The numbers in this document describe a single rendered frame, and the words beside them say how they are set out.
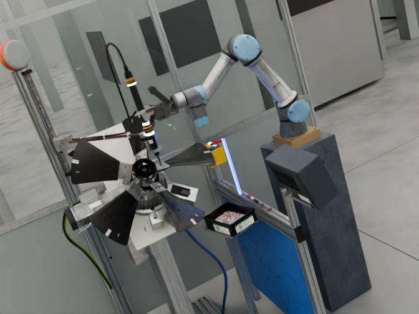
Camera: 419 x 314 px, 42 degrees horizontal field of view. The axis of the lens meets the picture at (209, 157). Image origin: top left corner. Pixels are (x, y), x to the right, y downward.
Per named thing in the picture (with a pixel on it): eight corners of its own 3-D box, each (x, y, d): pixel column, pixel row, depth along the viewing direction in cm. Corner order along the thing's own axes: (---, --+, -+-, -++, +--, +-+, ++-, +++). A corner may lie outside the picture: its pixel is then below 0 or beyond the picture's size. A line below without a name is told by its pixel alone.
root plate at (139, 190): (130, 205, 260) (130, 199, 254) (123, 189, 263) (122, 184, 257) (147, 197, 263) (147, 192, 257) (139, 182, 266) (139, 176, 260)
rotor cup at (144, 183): (137, 197, 265) (136, 187, 253) (125, 172, 269) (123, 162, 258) (164, 185, 269) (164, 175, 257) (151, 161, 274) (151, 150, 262)
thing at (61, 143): (55, 153, 299) (49, 139, 296) (64, 147, 304) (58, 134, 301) (68, 152, 293) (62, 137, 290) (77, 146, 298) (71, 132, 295)
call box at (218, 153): (201, 164, 316) (196, 147, 313) (216, 157, 319) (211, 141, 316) (212, 170, 302) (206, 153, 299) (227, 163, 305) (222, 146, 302)
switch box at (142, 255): (130, 256, 314) (116, 223, 307) (143, 249, 317) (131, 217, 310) (136, 266, 301) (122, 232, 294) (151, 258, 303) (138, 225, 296)
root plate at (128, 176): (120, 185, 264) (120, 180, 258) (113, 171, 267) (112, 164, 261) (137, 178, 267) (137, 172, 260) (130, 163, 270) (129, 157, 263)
